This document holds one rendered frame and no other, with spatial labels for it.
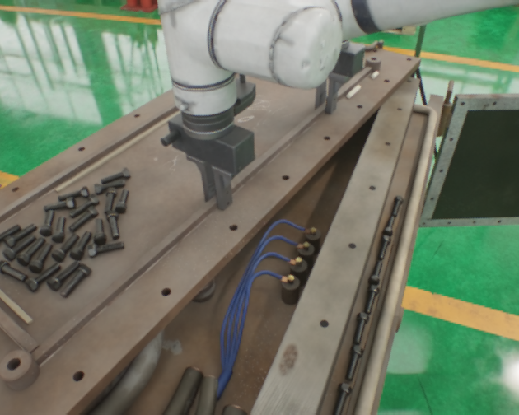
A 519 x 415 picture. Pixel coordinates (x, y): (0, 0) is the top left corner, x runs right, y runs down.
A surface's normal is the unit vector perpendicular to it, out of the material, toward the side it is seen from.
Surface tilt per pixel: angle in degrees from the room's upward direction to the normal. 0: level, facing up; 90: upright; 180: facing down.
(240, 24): 47
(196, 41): 87
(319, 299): 0
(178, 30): 88
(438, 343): 0
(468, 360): 0
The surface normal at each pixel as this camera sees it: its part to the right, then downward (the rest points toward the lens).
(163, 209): -0.03, -0.73
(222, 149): -0.58, 0.57
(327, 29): 0.80, 0.30
